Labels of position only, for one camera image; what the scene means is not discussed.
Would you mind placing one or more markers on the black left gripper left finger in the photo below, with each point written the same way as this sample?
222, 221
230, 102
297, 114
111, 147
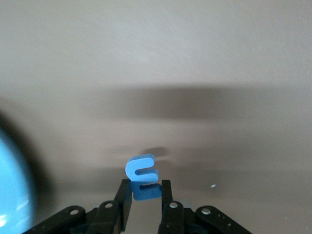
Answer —
107, 219

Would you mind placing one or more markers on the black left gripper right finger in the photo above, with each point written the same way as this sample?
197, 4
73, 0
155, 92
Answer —
173, 219

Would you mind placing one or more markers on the blue foam letter m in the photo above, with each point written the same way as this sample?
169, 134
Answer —
130, 170

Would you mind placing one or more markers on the blue plate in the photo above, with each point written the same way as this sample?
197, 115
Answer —
12, 185

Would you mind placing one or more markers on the brown table cover sheet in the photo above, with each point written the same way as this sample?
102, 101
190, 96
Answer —
156, 61

